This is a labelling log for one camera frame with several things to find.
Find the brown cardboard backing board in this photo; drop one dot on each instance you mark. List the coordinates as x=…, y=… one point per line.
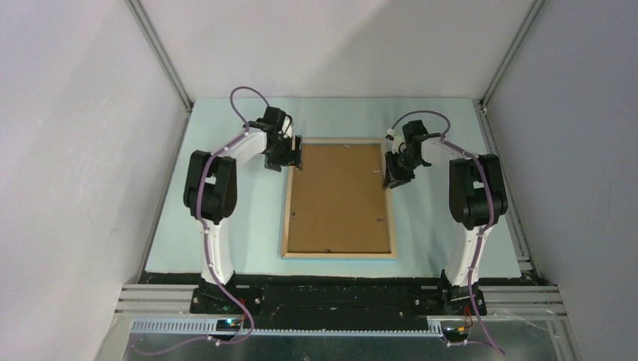
x=339, y=199

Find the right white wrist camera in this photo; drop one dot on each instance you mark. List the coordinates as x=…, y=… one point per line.
x=397, y=140

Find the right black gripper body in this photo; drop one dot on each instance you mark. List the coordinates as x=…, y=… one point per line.
x=407, y=165

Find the aluminium rail front frame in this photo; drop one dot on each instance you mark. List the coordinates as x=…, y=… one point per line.
x=165, y=308

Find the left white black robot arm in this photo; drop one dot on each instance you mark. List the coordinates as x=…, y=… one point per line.
x=211, y=186

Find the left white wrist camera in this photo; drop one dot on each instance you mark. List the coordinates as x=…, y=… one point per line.
x=287, y=127

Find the left aluminium corner post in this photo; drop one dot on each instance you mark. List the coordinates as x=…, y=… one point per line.
x=154, y=41

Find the right aluminium corner post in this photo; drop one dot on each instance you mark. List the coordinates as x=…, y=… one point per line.
x=512, y=50

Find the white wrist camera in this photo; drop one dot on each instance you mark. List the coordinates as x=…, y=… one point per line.
x=397, y=140
x=287, y=127

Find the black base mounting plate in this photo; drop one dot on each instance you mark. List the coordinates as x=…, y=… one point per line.
x=317, y=303

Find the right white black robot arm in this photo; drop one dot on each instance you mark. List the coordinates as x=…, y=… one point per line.
x=476, y=193

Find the aluminium corner post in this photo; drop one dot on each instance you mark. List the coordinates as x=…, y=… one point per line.
x=154, y=41
x=512, y=50

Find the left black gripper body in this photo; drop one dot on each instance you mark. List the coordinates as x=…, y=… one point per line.
x=281, y=154

